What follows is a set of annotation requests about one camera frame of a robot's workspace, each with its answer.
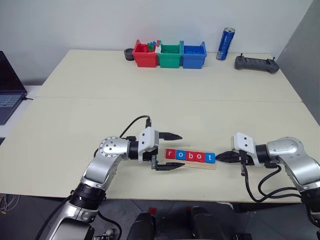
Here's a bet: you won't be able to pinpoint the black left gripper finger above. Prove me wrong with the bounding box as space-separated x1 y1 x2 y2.
159 131 184 141
154 162 184 172

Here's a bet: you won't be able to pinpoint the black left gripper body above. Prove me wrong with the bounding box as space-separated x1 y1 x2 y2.
143 146 160 171

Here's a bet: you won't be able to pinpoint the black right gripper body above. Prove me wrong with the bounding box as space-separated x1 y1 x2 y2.
235 149 255 167

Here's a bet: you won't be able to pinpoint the wooden letter tray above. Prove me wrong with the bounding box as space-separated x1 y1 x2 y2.
157 147 217 172

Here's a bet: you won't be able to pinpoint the dark rounded shape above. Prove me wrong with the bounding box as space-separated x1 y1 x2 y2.
190 205 227 240
129 211 157 240

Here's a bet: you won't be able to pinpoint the green plastic bin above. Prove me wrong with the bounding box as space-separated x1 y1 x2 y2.
156 39 183 69

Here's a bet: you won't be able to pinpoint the blue plastic bin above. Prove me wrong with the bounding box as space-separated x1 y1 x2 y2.
180 40 207 69

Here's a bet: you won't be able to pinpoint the red plastic bin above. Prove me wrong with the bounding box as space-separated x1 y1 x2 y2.
132 39 159 68

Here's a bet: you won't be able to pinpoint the black round holder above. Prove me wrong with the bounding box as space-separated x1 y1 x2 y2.
123 47 136 62

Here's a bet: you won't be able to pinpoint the grey remote controller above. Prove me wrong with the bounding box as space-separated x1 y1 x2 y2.
234 52 280 75

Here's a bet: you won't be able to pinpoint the blue drink can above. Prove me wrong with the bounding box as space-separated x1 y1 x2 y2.
215 27 236 61

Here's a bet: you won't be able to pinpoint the dark laptop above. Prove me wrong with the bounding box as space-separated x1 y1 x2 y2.
0 51 28 126

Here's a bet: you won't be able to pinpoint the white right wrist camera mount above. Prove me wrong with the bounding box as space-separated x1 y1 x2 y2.
230 131 260 167

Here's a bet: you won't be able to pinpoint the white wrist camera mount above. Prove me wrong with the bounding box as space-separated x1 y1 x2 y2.
230 131 260 167
137 126 160 164

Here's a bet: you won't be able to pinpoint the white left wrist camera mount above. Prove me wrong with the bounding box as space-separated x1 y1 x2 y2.
137 126 160 164

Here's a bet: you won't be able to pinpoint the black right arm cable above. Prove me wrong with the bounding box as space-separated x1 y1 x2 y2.
239 149 304 204

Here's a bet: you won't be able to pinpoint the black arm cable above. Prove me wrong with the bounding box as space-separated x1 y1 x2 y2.
93 115 153 158
239 149 304 204

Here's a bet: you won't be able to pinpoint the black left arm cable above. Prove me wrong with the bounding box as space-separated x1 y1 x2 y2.
93 115 153 158

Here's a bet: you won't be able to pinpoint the black robot body cable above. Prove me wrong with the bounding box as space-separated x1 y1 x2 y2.
34 194 75 240

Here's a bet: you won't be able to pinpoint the white cords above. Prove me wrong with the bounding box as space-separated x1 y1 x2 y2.
0 193 20 214

